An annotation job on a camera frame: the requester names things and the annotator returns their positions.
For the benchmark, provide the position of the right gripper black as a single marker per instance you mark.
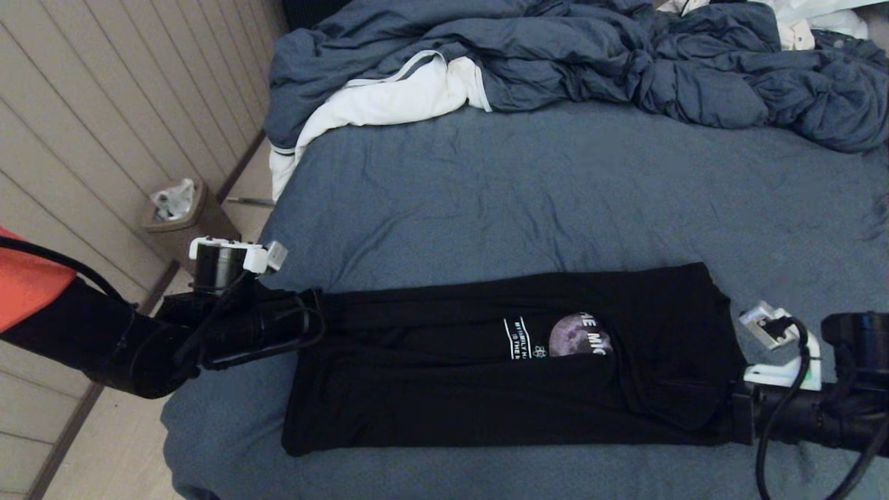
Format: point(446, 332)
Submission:
point(806, 417)

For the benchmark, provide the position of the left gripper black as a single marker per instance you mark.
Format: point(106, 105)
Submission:
point(257, 323)

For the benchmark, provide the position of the black moon print T-shirt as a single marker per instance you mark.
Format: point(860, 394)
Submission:
point(451, 396)

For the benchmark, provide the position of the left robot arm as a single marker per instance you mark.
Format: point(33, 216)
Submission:
point(69, 326)

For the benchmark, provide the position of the brown trash bin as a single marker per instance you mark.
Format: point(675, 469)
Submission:
point(177, 236)

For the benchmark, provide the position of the clear plastic bin liner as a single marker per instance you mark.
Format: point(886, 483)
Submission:
point(173, 200)

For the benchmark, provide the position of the white blanket grey stripe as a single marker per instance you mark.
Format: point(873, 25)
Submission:
point(389, 101)

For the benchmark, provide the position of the blue bed sheet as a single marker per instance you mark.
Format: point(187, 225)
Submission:
point(521, 201)

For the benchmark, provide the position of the black headboard panel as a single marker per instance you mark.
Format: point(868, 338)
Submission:
point(305, 12)

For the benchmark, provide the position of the crumpled blue duvet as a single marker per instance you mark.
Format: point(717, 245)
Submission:
point(555, 55)

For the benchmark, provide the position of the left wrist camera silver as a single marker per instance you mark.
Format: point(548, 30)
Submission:
point(276, 255)

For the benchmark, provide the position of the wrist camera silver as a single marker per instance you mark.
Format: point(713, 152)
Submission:
point(276, 255)
point(757, 330)

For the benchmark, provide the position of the right motor cylinder white bracket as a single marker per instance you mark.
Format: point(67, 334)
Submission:
point(861, 340)

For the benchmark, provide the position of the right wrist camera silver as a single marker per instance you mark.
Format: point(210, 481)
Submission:
point(757, 330)

